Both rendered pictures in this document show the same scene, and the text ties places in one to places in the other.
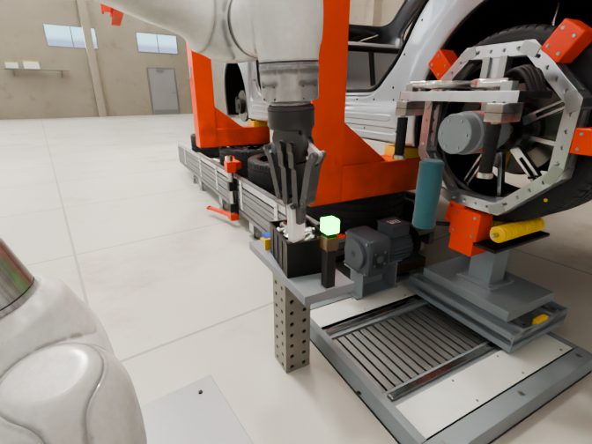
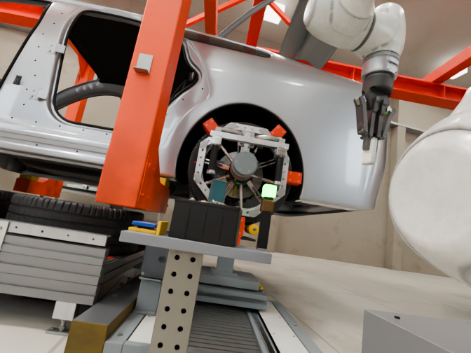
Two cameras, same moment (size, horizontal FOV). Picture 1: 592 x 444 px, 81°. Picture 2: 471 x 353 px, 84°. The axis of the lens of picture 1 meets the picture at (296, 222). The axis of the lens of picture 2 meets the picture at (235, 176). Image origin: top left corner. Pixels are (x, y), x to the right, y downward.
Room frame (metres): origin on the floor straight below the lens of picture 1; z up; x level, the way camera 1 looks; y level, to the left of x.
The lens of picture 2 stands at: (0.61, 0.73, 0.51)
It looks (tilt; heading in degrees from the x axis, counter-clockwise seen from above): 11 degrees up; 295
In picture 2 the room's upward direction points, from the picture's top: 9 degrees clockwise
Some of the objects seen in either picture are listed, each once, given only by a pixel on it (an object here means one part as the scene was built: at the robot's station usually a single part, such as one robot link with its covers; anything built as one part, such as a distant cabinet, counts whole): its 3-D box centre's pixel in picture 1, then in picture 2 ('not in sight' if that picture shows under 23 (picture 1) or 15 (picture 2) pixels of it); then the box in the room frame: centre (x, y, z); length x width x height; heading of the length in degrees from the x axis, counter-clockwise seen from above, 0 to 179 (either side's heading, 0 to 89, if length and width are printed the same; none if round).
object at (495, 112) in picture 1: (503, 111); (280, 153); (0.98, -0.56, 0.93); 0.09 x 0.05 x 0.05; 118
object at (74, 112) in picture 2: not in sight; (73, 115); (4.48, -1.59, 1.75); 0.19 x 0.19 x 2.45; 28
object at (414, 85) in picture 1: (447, 75); (231, 131); (1.26, -0.51, 1.03); 0.19 x 0.18 x 0.11; 118
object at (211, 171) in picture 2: (401, 136); (213, 158); (1.27, -0.38, 0.83); 0.04 x 0.04 x 0.16
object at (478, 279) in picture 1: (489, 258); (226, 256); (1.31, -0.81, 0.32); 0.40 x 0.30 x 0.28; 28
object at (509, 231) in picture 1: (517, 228); (251, 229); (1.17, -0.81, 0.51); 0.29 x 0.06 x 0.06; 118
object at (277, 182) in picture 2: (489, 150); (278, 169); (0.97, -0.54, 0.83); 0.04 x 0.04 x 0.16
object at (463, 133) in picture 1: (474, 132); (243, 167); (1.19, -0.60, 0.85); 0.21 x 0.14 x 0.14; 118
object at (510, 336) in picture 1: (480, 297); (221, 288); (1.31, -0.81, 0.13); 0.50 x 0.36 x 0.10; 28
